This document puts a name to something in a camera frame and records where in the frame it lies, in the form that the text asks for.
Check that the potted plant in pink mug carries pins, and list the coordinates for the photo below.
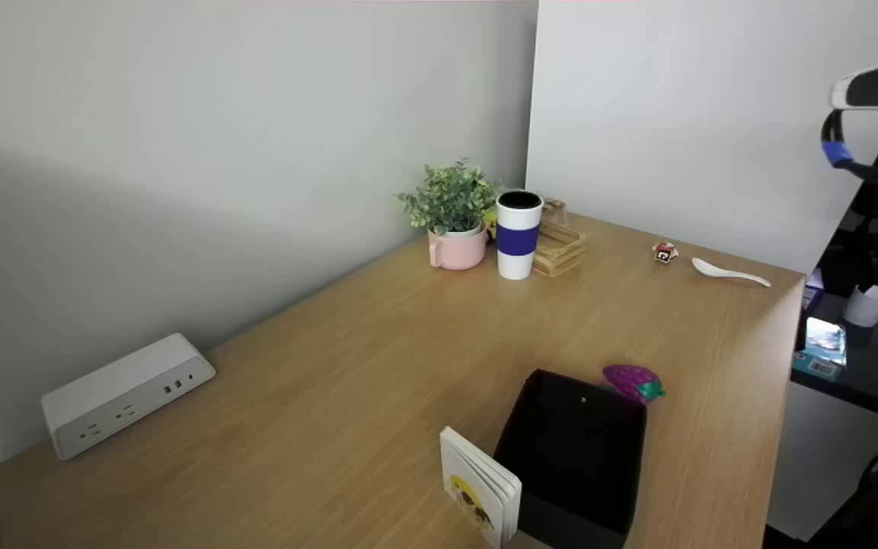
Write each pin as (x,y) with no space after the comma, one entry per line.
(453,205)

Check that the small red white wrapper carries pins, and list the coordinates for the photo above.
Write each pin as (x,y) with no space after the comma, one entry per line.
(666,251)

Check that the black side table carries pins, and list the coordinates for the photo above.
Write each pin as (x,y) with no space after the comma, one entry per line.
(868,367)

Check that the white power strip box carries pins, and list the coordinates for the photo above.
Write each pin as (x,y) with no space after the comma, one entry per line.
(123,391)

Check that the white spoon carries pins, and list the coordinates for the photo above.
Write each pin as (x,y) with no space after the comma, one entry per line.
(709,270)

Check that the black box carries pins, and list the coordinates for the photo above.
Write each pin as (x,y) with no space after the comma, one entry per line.
(578,453)

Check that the white cup with blue band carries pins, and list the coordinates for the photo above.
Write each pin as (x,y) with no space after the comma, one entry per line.
(518,233)

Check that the wooden coaster stack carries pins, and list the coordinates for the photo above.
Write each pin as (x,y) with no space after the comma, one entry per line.
(560,245)

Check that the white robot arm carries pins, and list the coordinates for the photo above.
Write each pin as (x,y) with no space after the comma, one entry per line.
(849,131)

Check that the purple grape toy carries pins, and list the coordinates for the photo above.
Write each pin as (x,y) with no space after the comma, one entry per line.
(635,382)

